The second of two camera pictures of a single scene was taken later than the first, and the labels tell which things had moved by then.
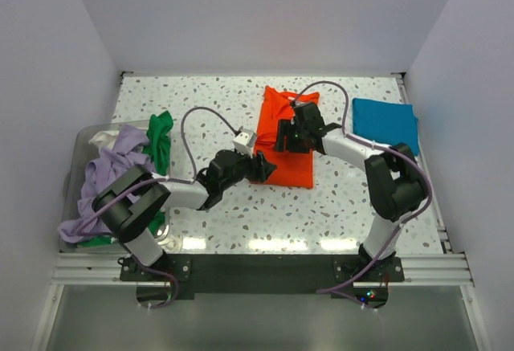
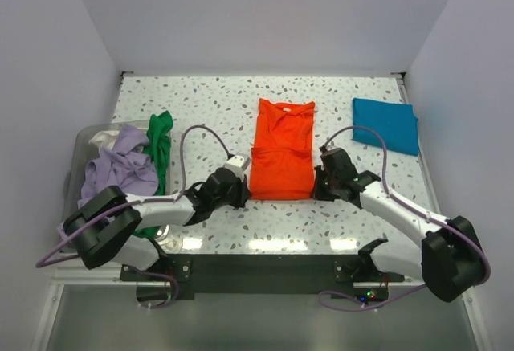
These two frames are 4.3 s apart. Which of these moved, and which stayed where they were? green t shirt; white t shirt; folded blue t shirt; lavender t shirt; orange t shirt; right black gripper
Moved: orange t shirt; right black gripper
Stayed: lavender t shirt; folded blue t shirt; green t shirt; white t shirt
